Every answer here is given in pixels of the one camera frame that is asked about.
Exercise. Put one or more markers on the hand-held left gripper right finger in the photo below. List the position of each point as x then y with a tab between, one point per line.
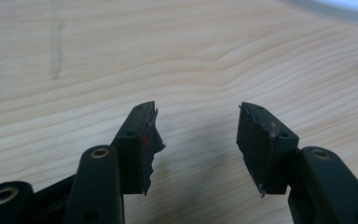
265	149

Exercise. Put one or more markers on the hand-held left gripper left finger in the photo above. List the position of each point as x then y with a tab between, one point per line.
132	146

